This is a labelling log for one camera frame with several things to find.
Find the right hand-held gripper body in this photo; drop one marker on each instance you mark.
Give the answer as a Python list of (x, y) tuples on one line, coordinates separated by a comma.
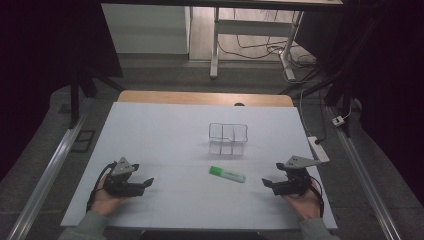
[(296, 178)]

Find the black floor frame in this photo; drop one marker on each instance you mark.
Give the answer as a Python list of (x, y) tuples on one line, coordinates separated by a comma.
[(83, 141)]

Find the clear plastic divided organizer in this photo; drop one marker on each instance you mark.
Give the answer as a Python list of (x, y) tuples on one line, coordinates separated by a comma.
[(228, 139)]

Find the person's right hand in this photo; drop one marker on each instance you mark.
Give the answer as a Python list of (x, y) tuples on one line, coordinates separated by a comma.
[(305, 203)]

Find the aluminium floor rail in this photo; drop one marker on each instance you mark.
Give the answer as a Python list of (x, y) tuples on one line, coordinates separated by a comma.
[(361, 173), (50, 173)]

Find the green highlighter pen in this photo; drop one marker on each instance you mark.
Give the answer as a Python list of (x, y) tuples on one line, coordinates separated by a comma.
[(227, 174)]

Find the small white adapter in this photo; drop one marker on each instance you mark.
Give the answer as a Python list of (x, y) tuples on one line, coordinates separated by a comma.
[(338, 120)]

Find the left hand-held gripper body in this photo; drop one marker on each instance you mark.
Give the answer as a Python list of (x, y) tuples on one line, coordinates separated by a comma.
[(121, 181)]

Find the white table cover sheet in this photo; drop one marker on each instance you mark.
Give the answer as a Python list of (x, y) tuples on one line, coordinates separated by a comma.
[(173, 160)]

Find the white power strip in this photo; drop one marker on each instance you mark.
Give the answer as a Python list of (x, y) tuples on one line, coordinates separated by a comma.
[(318, 149)]

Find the black stand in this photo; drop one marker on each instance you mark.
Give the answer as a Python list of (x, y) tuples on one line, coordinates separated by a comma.
[(76, 96)]

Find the white desk frame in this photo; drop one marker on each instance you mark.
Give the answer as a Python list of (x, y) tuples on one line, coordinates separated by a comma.
[(255, 27)]

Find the person's left hand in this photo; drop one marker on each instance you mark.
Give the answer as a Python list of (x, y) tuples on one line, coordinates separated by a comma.
[(106, 200)]

